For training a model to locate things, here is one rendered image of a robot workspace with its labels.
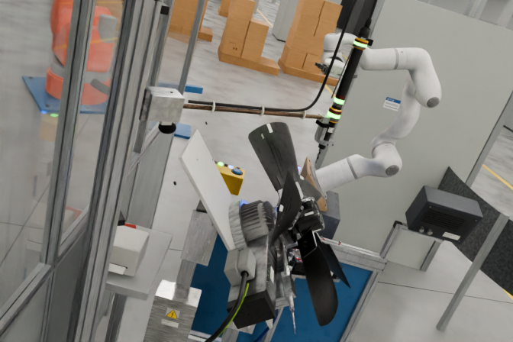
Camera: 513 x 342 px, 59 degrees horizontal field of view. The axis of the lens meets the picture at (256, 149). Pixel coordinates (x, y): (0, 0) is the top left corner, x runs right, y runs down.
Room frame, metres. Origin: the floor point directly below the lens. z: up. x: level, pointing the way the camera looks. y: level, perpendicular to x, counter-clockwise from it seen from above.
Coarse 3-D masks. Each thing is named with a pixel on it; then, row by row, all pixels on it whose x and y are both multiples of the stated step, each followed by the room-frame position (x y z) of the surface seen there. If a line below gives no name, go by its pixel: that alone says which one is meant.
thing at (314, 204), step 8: (304, 200) 1.42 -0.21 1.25; (312, 200) 1.41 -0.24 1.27; (304, 208) 1.38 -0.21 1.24; (312, 208) 1.38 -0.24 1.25; (304, 216) 1.37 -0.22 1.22; (312, 216) 1.36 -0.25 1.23; (320, 216) 1.43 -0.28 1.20; (296, 224) 1.36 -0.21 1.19; (304, 224) 1.36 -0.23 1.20; (312, 224) 1.36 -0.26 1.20; (320, 224) 1.36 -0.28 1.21; (288, 232) 1.34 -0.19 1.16; (296, 232) 1.38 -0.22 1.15; (304, 232) 1.36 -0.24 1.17; (288, 240) 1.35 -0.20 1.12; (296, 240) 1.39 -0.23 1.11
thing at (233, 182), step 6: (222, 168) 1.85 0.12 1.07; (228, 168) 1.87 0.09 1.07; (222, 174) 1.80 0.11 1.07; (228, 174) 1.81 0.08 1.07; (234, 174) 1.83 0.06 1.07; (240, 174) 1.84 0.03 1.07; (228, 180) 1.81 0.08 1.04; (234, 180) 1.81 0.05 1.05; (240, 180) 1.81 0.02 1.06; (228, 186) 1.81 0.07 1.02; (234, 186) 1.81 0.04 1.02; (240, 186) 1.81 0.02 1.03; (234, 192) 1.81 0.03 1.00
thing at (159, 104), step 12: (144, 96) 1.08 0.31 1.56; (156, 96) 1.08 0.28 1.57; (168, 96) 1.10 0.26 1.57; (180, 96) 1.13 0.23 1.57; (144, 108) 1.08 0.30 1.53; (156, 108) 1.09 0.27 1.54; (168, 108) 1.10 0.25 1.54; (180, 108) 1.13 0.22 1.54; (144, 120) 1.08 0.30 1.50; (156, 120) 1.09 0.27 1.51; (168, 120) 1.11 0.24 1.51
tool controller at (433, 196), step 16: (432, 192) 1.89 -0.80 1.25; (448, 192) 1.93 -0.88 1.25; (416, 208) 1.89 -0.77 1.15; (432, 208) 1.83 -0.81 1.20; (448, 208) 1.83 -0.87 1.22; (464, 208) 1.86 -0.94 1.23; (416, 224) 1.86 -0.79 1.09; (432, 224) 1.86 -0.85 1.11; (448, 224) 1.85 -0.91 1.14; (464, 224) 1.85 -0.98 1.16; (448, 240) 1.88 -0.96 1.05
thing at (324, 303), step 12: (312, 252) 1.31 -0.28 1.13; (312, 264) 1.29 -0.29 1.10; (324, 264) 1.23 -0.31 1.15; (312, 276) 1.27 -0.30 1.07; (324, 276) 1.21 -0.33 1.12; (312, 288) 1.25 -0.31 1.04; (324, 288) 1.20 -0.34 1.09; (312, 300) 1.24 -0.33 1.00; (324, 300) 1.19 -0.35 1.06; (336, 300) 1.11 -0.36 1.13; (324, 312) 1.17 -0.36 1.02; (324, 324) 1.17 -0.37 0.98
